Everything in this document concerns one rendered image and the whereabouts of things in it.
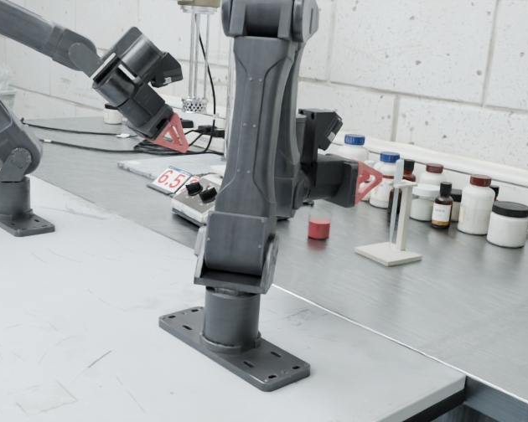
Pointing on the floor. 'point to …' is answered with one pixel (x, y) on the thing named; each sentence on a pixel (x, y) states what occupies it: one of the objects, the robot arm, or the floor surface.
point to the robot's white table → (28, 318)
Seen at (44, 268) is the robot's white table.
